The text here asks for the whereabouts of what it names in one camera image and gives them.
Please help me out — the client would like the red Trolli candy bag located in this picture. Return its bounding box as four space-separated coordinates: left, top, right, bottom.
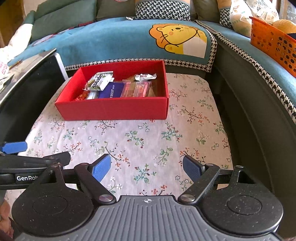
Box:
74 90 90 101

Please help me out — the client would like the purple wafer biscuit packet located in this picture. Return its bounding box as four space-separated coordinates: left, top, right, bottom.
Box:
98 82 125 98

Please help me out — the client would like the green white Kaprons wafer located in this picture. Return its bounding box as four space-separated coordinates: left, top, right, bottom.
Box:
84 71 114 91

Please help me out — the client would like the pink pastry packet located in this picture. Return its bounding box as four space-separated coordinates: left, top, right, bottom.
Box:
120 80 155 97

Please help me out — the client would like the white date snack packet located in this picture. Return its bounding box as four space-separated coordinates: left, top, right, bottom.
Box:
134 74 157 82

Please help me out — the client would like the white long snack packet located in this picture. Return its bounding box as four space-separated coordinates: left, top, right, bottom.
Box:
86 91 99 100

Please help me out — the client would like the round bun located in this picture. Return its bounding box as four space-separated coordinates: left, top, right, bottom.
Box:
128 78 158 97

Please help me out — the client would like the person left hand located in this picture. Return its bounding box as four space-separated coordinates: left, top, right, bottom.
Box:
0 200 14 238

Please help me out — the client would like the floral tablecloth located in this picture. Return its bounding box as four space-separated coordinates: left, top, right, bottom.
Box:
23 73 233 197

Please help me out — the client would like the red cardboard box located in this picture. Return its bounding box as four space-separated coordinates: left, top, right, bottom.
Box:
55 60 169 121

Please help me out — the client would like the blue lion sofa cover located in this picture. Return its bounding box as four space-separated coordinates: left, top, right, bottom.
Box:
16 18 295 119

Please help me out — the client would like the green sofa cushion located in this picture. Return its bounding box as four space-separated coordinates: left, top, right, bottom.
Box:
30 0 97 42

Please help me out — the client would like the orange plastic basket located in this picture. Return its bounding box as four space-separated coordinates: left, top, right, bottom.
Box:
250 17 295 77

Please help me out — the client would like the plastic bag with bread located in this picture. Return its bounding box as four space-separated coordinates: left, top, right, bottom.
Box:
230 0 280 38

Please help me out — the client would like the houndstooth cushion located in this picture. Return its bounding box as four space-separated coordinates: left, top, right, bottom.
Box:
134 0 191 21

